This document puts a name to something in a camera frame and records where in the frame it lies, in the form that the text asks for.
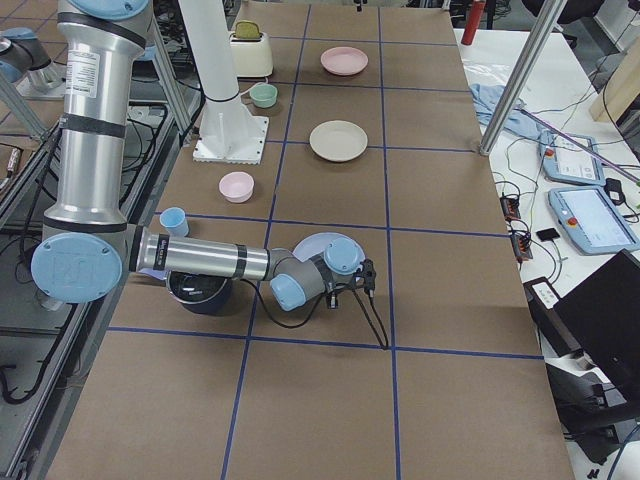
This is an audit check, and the green bowl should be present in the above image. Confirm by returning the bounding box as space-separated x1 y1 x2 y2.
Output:
249 83 278 109

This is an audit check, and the red bottle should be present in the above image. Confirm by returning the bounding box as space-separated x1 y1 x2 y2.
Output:
461 0 486 46

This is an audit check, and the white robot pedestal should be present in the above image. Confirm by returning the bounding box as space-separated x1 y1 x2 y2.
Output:
179 0 269 164

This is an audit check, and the white toaster cable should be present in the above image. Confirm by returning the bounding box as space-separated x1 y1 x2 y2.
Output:
238 75 271 106

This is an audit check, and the pink bowl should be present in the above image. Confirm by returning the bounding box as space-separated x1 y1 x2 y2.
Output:
218 171 255 203

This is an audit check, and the light blue cup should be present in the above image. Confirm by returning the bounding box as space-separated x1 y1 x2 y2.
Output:
159 207 190 237

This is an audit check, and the far teach pendant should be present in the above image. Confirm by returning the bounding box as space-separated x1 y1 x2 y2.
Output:
538 130 606 187

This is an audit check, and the blue plate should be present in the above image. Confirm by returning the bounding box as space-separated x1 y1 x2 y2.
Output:
293 232 365 264

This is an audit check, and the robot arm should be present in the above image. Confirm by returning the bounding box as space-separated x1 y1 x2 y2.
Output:
31 1 375 311
1 27 65 93

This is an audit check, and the blue cloth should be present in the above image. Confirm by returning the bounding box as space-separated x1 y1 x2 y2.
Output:
468 82 546 146

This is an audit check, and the aluminium frame post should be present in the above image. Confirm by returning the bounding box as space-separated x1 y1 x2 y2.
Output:
479 0 567 156

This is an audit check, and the black monitor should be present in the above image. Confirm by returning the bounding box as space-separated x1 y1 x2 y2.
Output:
524 250 639 400

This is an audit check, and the cream plate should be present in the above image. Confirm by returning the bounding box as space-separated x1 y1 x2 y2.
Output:
309 120 368 163

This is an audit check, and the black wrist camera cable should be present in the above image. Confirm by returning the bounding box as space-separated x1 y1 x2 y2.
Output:
254 277 392 351

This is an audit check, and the near teach pendant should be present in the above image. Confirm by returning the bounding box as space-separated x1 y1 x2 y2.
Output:
547 186 639 255

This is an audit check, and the dark blue pot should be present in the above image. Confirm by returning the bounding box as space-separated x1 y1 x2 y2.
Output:
165 271 233 315

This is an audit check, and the cream toaster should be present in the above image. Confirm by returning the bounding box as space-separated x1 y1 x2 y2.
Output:
229 27 274 78

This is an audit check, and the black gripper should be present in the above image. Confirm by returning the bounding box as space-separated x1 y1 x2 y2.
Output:
361 258 376 297

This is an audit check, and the pink plate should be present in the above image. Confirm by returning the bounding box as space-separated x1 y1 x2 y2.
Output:
320 46 369 76

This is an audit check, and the teach pendant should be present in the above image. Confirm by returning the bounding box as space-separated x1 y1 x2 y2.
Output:
538 130 606 187
547 186 639 255

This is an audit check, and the bread slice in toaster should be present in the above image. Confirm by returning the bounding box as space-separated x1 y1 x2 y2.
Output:
234 20 261 41

